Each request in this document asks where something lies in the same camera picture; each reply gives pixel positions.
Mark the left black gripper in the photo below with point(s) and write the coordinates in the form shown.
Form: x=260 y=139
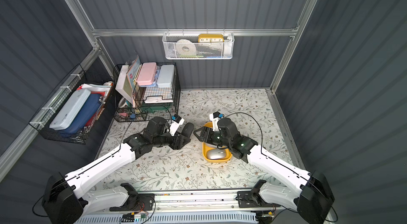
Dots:
x=177 y=139

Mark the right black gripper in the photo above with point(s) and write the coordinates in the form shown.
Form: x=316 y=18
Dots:
x=208 y=134

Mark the silver grey mouse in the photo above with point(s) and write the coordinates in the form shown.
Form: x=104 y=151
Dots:
x=216 y=154

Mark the black mouse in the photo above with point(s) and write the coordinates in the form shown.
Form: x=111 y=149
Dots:
x=188 y=130

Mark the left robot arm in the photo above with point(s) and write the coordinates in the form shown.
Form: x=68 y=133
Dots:
x=80 y=182

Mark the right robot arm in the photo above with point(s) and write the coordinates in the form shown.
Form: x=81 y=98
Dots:
x=276 y=170

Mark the yellow storage box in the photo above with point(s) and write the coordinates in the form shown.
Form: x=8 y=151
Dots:
x=206 y=147

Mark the light blue pencil case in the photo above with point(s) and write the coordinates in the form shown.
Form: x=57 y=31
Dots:
x=166 y=76

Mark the pink pencil case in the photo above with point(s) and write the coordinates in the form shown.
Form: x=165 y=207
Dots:
x=147 y=74

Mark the books in organizer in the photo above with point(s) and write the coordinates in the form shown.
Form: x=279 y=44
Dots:
x=126 y=82

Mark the white tape roll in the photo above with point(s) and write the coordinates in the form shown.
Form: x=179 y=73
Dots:
x=185 y=47

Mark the dark blue case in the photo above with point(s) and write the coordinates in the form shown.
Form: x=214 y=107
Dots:
x=87 y=111

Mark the yellow clock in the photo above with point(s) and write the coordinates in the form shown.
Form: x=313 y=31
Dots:
x=210 y=38

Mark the white long case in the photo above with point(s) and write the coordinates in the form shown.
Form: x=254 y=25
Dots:
x=69 y=111

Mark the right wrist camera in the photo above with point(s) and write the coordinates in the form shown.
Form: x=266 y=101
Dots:
x=214 y=118

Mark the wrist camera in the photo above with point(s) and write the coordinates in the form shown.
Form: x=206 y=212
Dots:
x=176 y=121
x=214 y=118

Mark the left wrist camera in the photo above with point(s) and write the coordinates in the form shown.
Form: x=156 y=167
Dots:
x=176 y=121

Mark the black wire desk organizer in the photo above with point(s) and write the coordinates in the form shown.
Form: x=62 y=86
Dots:
x=152 y=102

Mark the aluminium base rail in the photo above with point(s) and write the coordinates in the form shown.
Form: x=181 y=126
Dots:
x=197 y=200

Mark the white wire wall basket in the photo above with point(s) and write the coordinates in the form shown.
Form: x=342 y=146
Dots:
x=205 y=51

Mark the black wire side basket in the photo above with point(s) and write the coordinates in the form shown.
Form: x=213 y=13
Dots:
x=97 y=81

